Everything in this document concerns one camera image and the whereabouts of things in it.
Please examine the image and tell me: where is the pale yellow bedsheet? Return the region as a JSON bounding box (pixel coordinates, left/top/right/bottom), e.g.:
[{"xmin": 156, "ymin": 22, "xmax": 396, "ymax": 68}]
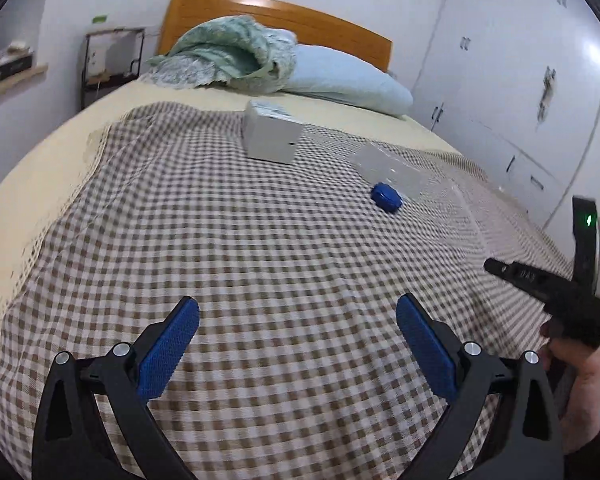
[{"xmin": 0, "ymin": 80, "xmax": 461, "ymax": 281}]

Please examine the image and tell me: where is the light blue pillow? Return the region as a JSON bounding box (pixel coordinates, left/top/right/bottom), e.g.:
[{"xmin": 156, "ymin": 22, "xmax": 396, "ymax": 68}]
[{"xmin": 280, "ymin": 44, "xmax": 415, "ymax": 118}]

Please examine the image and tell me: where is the white wardrobe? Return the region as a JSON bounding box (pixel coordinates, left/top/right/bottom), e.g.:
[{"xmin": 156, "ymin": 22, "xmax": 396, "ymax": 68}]
[{"xmin": 410, "ymin": 0, "xmax": 600, "ymax": 231}]

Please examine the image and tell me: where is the hanging door ornament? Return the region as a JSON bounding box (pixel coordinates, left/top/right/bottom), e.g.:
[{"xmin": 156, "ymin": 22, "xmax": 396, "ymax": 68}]
[{"xmin": 537, "ymin": 66, "xmax": 557, "ymax": 123}]

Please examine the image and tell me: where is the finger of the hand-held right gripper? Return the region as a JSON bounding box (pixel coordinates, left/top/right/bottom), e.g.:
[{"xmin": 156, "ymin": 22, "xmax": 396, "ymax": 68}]
[{"xmin": 484, "ymin": 257, "xmax": 576, "ymax": 311}]

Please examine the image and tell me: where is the brown checkered cloth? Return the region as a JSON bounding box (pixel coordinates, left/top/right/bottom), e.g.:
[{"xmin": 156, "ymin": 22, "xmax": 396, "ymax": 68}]
[{"xmin": 0, "ymin": 101, "xmax": 576, "ymax": 480}]

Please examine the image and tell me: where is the green floral quilt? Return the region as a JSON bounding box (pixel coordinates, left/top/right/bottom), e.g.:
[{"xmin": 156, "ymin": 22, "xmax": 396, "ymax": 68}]
[{"xmin": 146, "ymin": 15, "xmax": 298, "ymax": 95}]

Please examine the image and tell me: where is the black flat box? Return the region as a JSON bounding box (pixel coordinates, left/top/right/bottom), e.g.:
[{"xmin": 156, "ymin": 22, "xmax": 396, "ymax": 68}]
[{"xmin": 0, "ymin": 55, "xmax": 34, "ymax": 75}]

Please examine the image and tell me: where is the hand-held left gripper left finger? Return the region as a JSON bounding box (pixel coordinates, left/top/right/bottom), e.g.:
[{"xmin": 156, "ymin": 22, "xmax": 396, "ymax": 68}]
[{"xmin": 32, "ymin": 296, "xmax": 201, "ymax": 480}]

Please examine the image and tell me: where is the wooden bed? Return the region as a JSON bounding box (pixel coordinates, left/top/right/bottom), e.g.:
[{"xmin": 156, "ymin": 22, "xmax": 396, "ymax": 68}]
[{"xmin": 0, "ymin": 0, "xmax": 581, "ymax": 480}]

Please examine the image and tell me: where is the white cardboard box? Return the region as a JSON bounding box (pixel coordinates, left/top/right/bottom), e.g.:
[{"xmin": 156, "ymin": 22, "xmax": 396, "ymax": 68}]
[{"xmin": 243, "ymin": 100, "xmax": 306, "ymax": 164}]

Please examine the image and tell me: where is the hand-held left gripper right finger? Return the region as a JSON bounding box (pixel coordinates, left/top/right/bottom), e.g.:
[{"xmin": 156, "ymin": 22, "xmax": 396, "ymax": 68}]
[{"xmin": 396, "ymin": 292, "xmax": 566, "ymax": 480}]

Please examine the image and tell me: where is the black shelf cart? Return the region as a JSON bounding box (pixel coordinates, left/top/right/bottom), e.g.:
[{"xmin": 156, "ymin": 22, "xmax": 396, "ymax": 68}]
[{"xmin": 80, "ymin": 27, "xmax": 147, "ymax": 111}]

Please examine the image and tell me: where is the clear plastic bag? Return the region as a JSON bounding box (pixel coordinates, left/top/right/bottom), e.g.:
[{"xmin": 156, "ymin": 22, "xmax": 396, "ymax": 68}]
[{"xmin": 349, "ymin": 142, "xmax": 433, "ymax": 203}]

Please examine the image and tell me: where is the wooden windowsill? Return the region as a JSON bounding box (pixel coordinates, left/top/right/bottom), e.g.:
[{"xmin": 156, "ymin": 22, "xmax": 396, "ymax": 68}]
[{"xmin": 0, "ymin": 63, "xmax": 48, "ymax": 107}]

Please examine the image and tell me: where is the pile of boxes and cosmetics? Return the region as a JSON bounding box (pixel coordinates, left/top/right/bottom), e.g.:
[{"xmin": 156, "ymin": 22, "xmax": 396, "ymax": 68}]
[{"xmin": 0, "ymin": 30, "xmax": 35, "ymax": 92}]

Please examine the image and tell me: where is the person's right hand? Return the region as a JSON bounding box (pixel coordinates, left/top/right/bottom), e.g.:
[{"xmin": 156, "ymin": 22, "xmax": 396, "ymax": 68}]
[{"xmin": 539, "ymin": 322, "xmax": 600, "ymax": 456}]

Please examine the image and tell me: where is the small blue pouch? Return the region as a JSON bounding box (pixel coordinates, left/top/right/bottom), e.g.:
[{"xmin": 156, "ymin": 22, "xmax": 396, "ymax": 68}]
[{"xmin": 371, "ymin": 182, "xmax": 403, "ymax": 214}]

